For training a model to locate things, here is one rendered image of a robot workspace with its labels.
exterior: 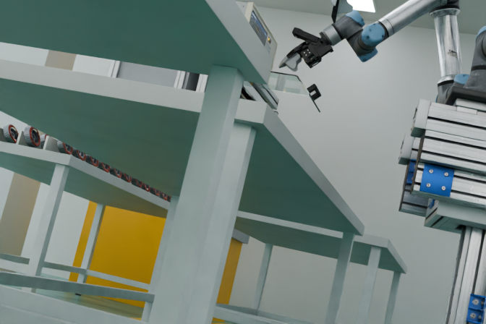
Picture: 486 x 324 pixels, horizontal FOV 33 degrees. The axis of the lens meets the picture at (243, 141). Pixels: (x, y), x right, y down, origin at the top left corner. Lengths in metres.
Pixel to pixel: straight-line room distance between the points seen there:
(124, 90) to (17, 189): 4.86
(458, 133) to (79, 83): 1.12
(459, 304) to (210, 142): 1.44
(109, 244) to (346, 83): 3.13
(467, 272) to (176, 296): 1.45
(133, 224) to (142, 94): 4.81
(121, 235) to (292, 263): 2.14
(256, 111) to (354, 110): 6.55
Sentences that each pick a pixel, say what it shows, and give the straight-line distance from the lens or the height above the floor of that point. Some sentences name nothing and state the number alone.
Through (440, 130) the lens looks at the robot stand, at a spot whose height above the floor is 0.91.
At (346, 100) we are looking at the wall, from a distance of 8.46.
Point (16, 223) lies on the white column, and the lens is 6.91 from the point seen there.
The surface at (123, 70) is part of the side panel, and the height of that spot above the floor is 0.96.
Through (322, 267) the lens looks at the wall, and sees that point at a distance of 8.18.
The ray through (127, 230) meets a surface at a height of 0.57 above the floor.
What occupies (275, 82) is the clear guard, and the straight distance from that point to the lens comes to 2.93.
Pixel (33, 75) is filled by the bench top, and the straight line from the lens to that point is 2.12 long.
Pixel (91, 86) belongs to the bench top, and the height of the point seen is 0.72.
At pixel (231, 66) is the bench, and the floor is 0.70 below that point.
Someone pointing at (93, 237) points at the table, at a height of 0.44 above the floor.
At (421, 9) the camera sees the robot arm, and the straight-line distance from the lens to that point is 3.11.
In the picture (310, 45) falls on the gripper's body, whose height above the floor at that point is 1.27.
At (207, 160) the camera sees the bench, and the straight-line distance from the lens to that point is 1.42.
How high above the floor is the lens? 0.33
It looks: 10 degrees up
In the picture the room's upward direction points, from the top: 13 degrees clockwise
